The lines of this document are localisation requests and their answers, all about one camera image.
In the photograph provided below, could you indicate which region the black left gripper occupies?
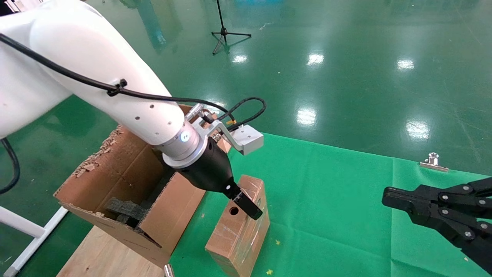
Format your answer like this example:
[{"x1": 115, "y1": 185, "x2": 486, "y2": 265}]
[{"x1": 175, "y1": 138, "x2": 264, "y2": 221}]

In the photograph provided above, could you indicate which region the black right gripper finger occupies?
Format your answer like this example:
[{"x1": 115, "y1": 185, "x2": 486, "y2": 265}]
[
  {"x1": 382, "y1": 177, "x2": 492, "y2": 208},
  {"x1": 382, "y1": 200, "x2": 492, "y2": 274}
]

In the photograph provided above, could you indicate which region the small brown cardboard box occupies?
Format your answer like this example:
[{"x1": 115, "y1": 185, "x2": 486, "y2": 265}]
[{"x1": 205, "y1": 174, "x2": 271, "y2": 277}]

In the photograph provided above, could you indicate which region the large open brown carton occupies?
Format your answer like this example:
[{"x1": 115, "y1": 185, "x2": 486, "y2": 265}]
[{"x1": 54, "y1": 103, "x2": 233, "y2": 269}]

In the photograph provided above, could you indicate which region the green table cloth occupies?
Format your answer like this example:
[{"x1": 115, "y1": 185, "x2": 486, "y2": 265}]
[{"x1": 168, "y1": 132, "x2": 492, "y2": 277}]

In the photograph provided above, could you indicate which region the black foam insert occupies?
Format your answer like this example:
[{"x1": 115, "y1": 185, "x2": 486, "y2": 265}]
[{"x1": 106, "y1": 196, "x2": 150, "y2": 228}]

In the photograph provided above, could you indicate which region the black floor tripod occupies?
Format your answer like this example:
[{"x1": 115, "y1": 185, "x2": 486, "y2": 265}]
[{"x1": 211, "y1": 0, "x2": 253, "y2": 55}]

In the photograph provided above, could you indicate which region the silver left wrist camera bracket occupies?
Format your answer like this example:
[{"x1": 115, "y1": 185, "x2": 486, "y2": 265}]
[{"x1": 191, "y1": 117, "x2": 265, "y2": 156}]

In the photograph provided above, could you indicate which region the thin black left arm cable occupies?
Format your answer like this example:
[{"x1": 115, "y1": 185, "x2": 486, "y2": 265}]
[{"x1": 0, "y1": 33, "x2": 267, "y2": 132}]

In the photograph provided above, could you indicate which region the white metal stand frame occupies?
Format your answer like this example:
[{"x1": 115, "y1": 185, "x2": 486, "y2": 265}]
[{"x1": 0, "y1": 205, "x2": 70, "y2": 277}]

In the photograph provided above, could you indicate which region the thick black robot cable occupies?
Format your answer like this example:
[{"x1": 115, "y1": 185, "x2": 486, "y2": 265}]
[{"x1": 0, "y1": 138, "x2": 20, "y2": 195}]

